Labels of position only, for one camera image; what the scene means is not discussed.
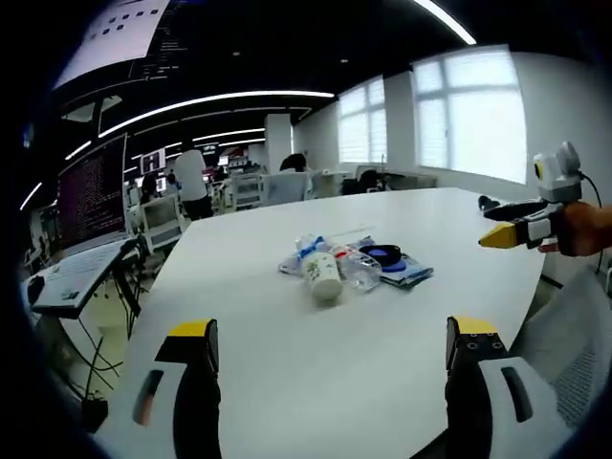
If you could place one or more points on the white pillar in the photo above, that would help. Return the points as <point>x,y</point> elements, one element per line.
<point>278,143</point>

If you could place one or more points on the silver laptop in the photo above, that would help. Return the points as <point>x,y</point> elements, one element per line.
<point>91,201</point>

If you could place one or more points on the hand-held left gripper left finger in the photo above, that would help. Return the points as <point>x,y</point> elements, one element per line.
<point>196,382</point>

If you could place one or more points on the narrow bright window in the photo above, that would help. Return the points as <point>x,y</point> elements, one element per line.
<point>363,124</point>

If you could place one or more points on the clear packet with blue pad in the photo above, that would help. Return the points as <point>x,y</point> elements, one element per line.
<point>416,275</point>

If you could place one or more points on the straight ceiling light strip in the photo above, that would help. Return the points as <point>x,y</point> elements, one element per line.
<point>444,20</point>

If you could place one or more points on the blue tissue packet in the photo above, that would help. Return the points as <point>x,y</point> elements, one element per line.
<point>291,263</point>

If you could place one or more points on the black laptop stand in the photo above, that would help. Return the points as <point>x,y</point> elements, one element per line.
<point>129,296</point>

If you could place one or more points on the large bright window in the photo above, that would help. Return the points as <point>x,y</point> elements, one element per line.
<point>478,119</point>

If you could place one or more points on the white table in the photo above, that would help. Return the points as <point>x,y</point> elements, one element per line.
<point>287,358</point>

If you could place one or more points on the black power adapter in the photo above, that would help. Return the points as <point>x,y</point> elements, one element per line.
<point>94,413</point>

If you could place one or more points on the small black object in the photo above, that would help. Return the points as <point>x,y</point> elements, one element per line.
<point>488,203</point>

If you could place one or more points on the wall monitor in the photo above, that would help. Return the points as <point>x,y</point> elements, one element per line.
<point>153,160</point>

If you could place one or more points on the curved ceiling light strip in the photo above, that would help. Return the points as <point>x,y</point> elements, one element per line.
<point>215,98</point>

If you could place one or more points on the white floral paper cup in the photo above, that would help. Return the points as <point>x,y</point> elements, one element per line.
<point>322,275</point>

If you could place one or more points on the overhead display screen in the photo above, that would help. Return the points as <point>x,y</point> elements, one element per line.
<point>119,33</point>

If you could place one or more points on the grey mesh office chair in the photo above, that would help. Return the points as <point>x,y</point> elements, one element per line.
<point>574,334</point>

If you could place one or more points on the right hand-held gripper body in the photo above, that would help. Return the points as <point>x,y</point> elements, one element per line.
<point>559,179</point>

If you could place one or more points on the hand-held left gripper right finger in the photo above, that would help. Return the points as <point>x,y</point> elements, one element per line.
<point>468,392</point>

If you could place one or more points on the clear plastic water bottle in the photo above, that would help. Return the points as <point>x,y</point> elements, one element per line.
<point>358,272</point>

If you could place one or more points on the person's right hand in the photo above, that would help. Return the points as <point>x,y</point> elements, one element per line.
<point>585,229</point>

